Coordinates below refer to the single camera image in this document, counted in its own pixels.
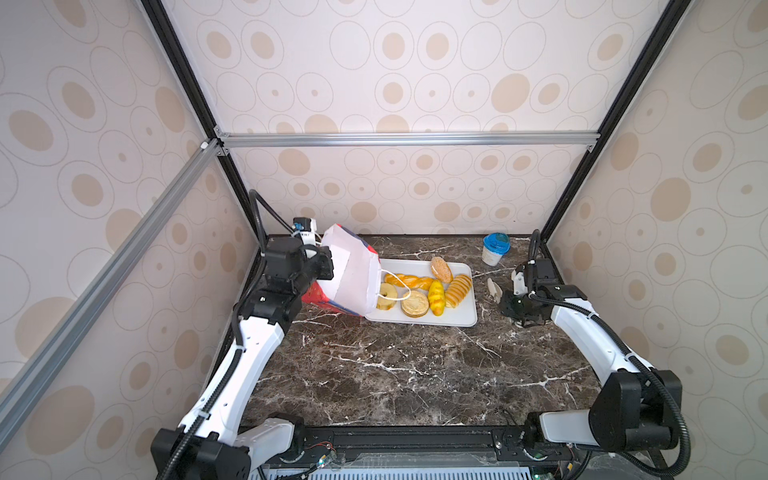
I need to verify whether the brown round fake bun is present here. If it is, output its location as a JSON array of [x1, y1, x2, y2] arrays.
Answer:
[[400, 290, 430, 318]]

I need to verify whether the silver aluminium rail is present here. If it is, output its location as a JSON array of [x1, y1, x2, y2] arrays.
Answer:
[[1, 138, 223, 449], [220, 130, 600, 149]]

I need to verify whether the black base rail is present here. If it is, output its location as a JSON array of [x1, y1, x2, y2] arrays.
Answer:
[[239, 424, 673, 480]]

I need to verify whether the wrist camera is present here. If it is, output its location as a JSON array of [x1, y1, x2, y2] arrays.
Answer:
[[293, 217, 318, 246], [511, 270, 528, 296]]

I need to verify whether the black corner frame post right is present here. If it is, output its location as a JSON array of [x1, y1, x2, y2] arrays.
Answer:
[[540, 0, 693, 243]]

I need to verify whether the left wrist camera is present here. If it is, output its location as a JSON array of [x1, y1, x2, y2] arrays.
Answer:
[[293, 217, 318, 246]]

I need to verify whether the black corner frame post left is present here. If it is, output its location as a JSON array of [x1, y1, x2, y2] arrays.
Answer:
[[139, 0, 260, 233]]

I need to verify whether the brown oval fake bread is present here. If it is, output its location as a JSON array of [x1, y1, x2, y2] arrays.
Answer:
[[430, 256, 453, 284]]

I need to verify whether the black corner frame post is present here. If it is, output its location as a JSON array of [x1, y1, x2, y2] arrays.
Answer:
[[139, 0, 260, 233], [540, 0, 693, 243]]

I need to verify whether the yellow spiral fake bread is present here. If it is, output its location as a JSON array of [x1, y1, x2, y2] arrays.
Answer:
[[445, 274, 473, 308]]

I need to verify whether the white cup blue lid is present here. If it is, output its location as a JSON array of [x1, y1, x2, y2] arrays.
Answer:
[[481, 232, 511, 266]]

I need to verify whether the red paper gift bag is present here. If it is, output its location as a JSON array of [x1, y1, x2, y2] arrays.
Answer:
[[302, 224, 385, 316]]

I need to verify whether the yellow twisted fake bread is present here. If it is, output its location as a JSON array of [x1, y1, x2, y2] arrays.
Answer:
[[385, 274, 435, 291]]

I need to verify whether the white cutting board tray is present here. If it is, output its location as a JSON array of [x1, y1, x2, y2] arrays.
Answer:
[[365, 258, 478, 328]]

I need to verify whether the yellow ring fake bread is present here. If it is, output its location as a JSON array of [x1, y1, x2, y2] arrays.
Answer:
[[376, 282, 398, 311]]

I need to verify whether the yellow knotted fake bread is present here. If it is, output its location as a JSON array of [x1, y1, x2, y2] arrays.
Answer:
[[427, 279, 446, 316]]

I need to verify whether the silver aluminium rail left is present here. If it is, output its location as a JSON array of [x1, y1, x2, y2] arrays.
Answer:
[[1, 138, 223, 449]]

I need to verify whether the silver aluminium rail back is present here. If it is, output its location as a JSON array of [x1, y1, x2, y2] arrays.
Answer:
[[220, 130, 600, 149]]

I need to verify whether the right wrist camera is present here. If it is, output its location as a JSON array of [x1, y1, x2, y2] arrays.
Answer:
[[511, 270, 528, 296]]

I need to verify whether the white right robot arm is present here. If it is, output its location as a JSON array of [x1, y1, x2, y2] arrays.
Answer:
[[488, 259, 692, 477]]

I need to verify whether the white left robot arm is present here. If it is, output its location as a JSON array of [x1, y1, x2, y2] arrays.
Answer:
[[151, 233, 333, 479]]

